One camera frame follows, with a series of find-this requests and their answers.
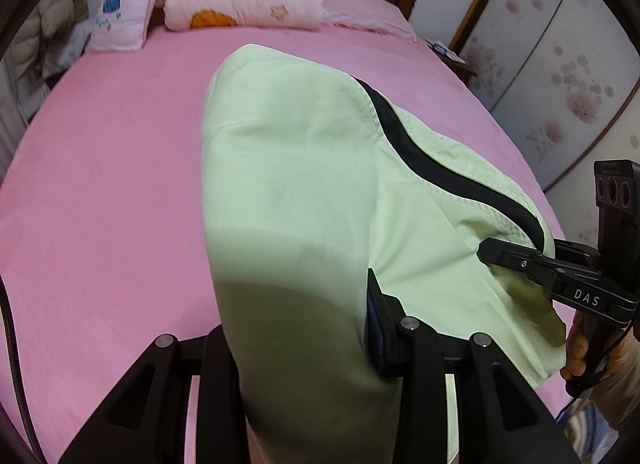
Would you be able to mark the beige puffer jacket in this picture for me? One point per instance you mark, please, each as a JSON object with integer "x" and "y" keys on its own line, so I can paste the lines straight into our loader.
{"x": 45, "y": 33}

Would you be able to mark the white papers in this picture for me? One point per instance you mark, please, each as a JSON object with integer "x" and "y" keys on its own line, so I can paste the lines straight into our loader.
{"x": 447, "y": 51}

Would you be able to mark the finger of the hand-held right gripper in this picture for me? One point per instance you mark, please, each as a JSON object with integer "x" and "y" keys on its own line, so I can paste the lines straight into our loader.
{"x": 505, "y": 251}

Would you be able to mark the person's right forearm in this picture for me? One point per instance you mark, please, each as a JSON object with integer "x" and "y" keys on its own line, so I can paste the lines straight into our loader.
{"x": 620, "y": 394}

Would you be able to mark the light blue cloth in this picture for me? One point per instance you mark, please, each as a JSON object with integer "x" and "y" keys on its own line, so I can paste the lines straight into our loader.
{"x": 80, "y": 43}

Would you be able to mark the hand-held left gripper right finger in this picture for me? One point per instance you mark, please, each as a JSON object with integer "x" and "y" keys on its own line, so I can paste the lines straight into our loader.
{"x": 374, "y": 324}

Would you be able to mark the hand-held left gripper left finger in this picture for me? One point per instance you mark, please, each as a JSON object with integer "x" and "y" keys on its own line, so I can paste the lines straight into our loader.
{"x": 215, "y": 359}

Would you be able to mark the wooden nightstand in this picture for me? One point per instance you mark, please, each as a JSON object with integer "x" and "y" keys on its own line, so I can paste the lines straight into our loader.
{"x": 460, "y": 71}

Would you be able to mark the pink folded blanket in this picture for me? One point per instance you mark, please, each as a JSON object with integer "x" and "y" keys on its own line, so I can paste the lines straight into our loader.
{"x": 250, "y": 3}

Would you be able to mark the floral wardrobe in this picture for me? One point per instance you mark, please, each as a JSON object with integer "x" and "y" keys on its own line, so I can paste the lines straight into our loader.
{"x": 550, "y": 68}

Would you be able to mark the small pink printed cushion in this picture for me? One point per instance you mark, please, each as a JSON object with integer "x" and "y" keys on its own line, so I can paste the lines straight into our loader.
{"x": 125, "y": 8}

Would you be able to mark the person's right hand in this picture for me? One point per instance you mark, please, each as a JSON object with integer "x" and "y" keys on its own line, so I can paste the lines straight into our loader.
{"x": 575, "y": 344}

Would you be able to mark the green and black hooded jacket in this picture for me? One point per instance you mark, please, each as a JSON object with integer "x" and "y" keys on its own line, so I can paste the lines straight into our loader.
{"x": 300, "y": 168}

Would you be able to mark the pink bed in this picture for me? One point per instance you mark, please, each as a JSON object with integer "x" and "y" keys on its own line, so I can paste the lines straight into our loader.
{"x": 100, "y": 194}

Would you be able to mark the blue patterned cloth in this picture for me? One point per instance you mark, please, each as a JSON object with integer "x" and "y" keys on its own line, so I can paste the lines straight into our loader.
{"x": 590, "y": 436}

